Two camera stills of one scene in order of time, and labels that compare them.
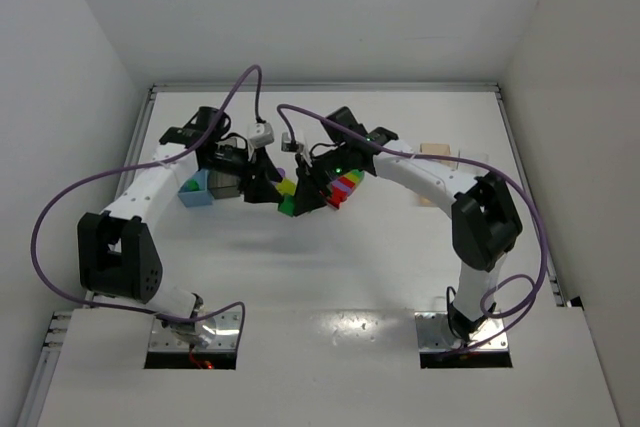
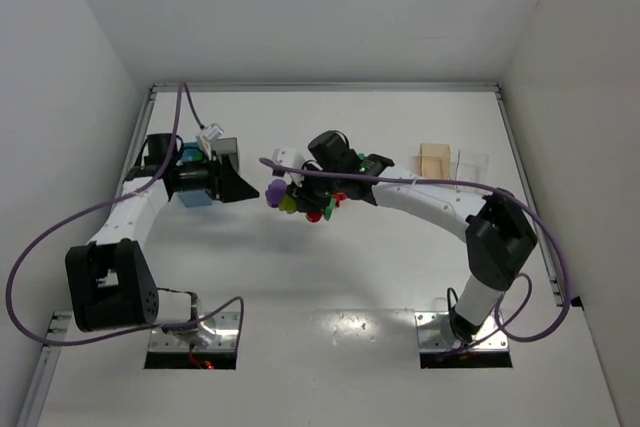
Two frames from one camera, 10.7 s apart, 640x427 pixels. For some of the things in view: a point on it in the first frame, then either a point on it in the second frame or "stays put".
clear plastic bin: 470,168 stays put
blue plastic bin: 201,197 stays put
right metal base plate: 435,333 stays put
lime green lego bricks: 286,186 to 287,204
